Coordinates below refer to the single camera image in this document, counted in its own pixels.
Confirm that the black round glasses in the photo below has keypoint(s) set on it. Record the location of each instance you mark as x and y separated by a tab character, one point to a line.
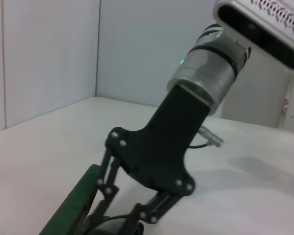
138	225

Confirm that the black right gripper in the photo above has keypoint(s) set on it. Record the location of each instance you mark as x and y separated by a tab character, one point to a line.
159	151

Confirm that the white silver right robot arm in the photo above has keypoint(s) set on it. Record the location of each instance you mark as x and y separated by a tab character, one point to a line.
205	73

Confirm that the green glasses case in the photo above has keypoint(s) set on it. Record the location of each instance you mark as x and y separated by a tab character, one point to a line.
71	208

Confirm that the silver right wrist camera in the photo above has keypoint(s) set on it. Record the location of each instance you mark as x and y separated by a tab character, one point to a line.
259	31

